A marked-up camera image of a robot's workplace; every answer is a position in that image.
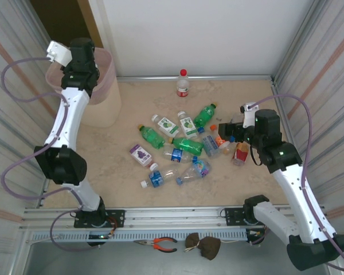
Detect orange label bottle orange cap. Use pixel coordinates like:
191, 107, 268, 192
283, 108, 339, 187
209, 124, 233, 156

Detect red yellow label bottle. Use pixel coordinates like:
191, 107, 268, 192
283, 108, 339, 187
231, 142, 251, 167

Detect green bottle yellow cap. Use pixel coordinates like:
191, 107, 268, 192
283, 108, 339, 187
193, 102, 218, 128
167, 136, 204, 157
138, 124, 166, 150

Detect bottle colourful label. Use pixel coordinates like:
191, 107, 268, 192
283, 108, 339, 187
176, 159, 212, 186

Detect clear bottle dark blue label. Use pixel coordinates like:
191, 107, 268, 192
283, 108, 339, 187
162, 147, 198, 164

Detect clear bottle lime label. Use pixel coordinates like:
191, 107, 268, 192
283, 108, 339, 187
177, 111, 198, 139
151, 114, 180, 138

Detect clear bottle red cap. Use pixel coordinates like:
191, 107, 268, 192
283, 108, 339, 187
176, 68, 190, 98

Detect blue label bottle white cap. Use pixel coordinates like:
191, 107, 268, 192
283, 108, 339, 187
140, 165, 181, 189

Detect purple grape label bottle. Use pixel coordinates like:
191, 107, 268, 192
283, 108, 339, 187
128, 144, 159, 172

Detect beige bin with pink liner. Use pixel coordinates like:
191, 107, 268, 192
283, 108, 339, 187
45, 47, 123, 128

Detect brown wooden door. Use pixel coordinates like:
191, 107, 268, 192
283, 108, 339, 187
76, 0, 104, 49

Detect brown cloth bundle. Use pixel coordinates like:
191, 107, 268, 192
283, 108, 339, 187
185, 232, 221, 261

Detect grey metal shelf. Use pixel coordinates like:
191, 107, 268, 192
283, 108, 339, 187
11, 242, 338, 275

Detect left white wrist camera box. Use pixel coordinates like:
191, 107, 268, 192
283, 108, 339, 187
46, 41, 73, 67

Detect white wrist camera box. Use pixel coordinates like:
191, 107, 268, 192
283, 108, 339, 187
46, 41, 73, 67
240, 102, 261, 129

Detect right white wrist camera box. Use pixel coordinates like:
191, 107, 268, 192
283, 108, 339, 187
240, 102, 261, 129

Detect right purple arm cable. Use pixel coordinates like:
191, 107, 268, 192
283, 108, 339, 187
248, 93, 344, 273

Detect aluminium back frame rail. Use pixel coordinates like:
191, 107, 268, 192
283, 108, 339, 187
116, 74, 275, 83

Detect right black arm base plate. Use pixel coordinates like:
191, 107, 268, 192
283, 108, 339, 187
225, 207, 277, 227

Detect aluminium mounting rail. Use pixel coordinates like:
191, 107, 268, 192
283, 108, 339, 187
19, 203, 332, 230

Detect aluminium corner post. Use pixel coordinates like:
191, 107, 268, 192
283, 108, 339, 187
271, 0, 326, 80

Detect slotted grey cable duct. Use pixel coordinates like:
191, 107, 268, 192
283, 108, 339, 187
31, 229, 249, 243

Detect orange handled pliers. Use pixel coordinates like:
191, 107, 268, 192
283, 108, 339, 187
133, 237, 178, 253

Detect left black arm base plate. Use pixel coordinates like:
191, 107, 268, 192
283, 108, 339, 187
73, 209, 126, 229

